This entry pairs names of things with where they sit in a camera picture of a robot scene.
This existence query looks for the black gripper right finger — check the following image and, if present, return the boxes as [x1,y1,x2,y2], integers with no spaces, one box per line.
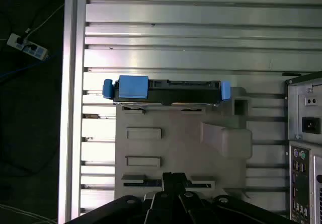
[172,172,299,224]

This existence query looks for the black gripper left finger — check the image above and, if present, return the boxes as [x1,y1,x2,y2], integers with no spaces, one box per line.
[64,172,175,224]

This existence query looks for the hard disk in blue carrier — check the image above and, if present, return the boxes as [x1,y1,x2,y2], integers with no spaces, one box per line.
[102,75,231,107]

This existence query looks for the dark RAM stick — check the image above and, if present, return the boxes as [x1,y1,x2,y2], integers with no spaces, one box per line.
[123,179,162,187]

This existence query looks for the grey parts rack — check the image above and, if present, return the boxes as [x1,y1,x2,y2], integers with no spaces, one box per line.
[114,87,254,211]

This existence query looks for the black rear port panel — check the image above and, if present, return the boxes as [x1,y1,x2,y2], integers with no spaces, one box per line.
[289,145,312,222]

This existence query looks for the silver PC case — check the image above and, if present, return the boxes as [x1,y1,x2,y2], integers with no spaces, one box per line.
[284,70,322,224]

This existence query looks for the black power inlet socket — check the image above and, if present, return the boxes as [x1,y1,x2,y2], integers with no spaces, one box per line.
[301,116,321,134]

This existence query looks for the white power strip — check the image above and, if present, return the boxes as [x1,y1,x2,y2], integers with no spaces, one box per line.
[7,33,49,60]

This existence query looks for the thin white cable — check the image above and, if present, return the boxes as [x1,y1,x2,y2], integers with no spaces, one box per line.
[25,3,65,35]
[0,203,58,224]

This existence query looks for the blue cable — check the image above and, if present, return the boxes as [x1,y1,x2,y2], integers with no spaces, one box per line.
[0,53,61,82]

